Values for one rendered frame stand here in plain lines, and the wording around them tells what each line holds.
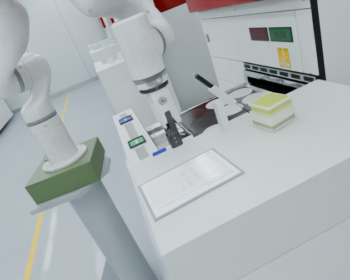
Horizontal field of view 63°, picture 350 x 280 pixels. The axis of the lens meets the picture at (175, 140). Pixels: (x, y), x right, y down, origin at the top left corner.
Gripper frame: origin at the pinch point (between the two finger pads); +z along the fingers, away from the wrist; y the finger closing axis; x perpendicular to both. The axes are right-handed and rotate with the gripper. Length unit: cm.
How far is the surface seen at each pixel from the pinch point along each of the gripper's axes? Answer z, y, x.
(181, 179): 3.3, -13.9, 3.9
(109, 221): 43, 40, 34
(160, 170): 3.7, -5.6, 6.9
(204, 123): 10.6, 22.6, -15.8
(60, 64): 36, 814, 101
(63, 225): 102, 149, 92
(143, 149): 4.8, 12.6, 8.4
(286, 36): -9, 15, -48
